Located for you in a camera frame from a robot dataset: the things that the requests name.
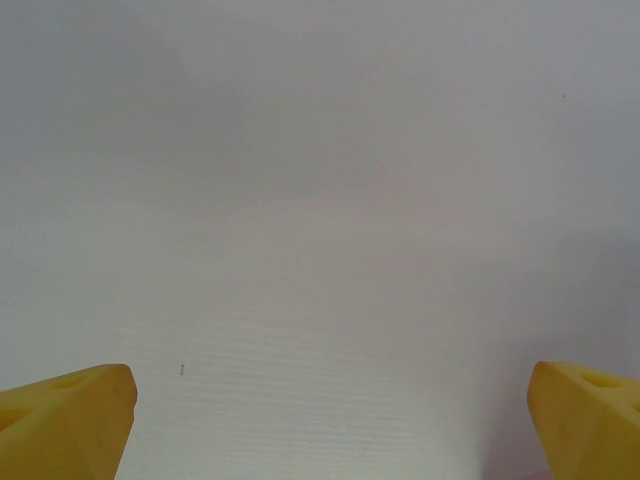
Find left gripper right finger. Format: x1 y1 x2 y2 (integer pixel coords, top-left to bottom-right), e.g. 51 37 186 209
527 360 640 480

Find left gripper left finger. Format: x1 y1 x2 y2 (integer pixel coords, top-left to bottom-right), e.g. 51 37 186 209
0 363 139 480

